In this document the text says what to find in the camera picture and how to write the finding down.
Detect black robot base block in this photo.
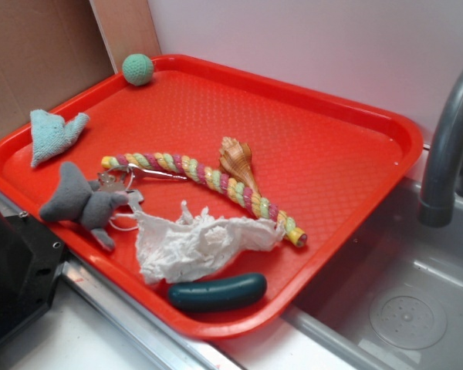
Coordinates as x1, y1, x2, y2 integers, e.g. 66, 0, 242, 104
0, 211, 66, 347

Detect light blue folded cloth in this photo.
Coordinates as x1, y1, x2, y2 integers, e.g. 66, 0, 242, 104
30, 109, 90, 168

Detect red plastic tray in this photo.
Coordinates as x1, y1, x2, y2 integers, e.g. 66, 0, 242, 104
0, 55, 423, 340

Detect brown striped seashell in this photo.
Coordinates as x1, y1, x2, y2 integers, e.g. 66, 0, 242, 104
219, 136, 260, 193

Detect crumpled white paper towel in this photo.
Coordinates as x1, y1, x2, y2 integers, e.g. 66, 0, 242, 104
132, 201, 286, 284

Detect dark green toy cucumber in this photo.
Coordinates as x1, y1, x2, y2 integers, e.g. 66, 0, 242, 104
167, 273, 268, 312

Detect green textured ball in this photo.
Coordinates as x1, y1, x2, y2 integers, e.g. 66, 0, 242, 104
122, 54, 154, 86

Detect grey plush toy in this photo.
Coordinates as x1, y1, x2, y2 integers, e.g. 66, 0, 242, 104
39, 162, 129, 251

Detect grey plastic sink basin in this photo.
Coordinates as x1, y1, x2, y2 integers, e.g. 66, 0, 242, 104
284, 180, 463, 369

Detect grey sink faucet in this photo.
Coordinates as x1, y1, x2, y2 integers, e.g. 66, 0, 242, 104
417, 71, 463, 227

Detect brown cardboard panel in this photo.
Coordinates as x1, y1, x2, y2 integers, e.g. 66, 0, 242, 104
0, 1, 113, 139

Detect multicolour twisted rope toy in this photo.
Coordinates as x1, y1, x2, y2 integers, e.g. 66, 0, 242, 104
101, 153, 308, 247

